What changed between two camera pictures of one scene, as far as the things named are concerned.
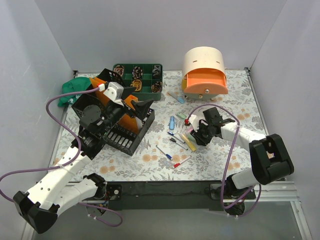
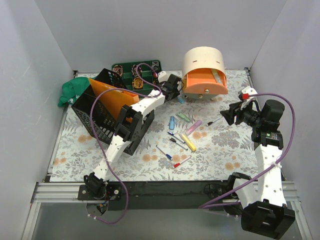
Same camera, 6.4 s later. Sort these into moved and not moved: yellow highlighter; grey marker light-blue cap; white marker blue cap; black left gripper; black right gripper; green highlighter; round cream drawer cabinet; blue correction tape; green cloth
Moved: black right gripper; black left gripper; green highlighter
Not moved: blue correction tape; green cloth; white marker blue cap; yellow highlighter; round cream drawer cabinet; grey marker light-blue cap
